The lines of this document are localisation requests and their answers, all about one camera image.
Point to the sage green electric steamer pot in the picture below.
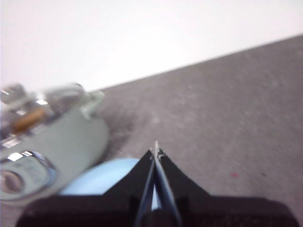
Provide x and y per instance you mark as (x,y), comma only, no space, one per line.
(71,142)

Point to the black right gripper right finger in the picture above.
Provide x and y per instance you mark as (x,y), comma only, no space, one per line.
(213,210)

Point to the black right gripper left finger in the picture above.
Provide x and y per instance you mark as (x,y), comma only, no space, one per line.
(99,210)

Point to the blue round plate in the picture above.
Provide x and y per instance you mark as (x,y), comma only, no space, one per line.
(101,175)

